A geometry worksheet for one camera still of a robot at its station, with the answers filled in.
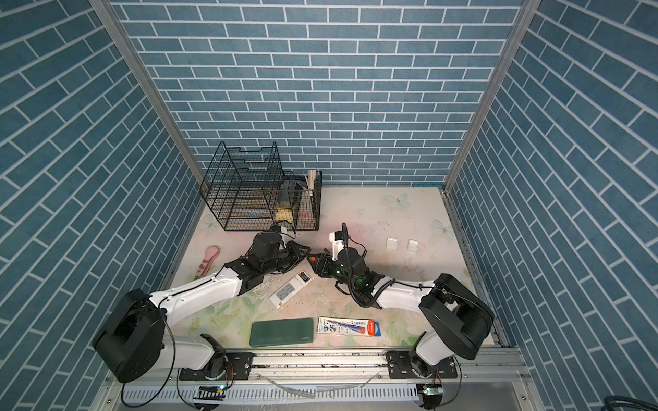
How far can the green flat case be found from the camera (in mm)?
788

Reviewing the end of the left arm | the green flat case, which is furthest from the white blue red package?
the end of the left arm

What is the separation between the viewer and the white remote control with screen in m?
0.87

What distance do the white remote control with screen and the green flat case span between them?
0.06 m
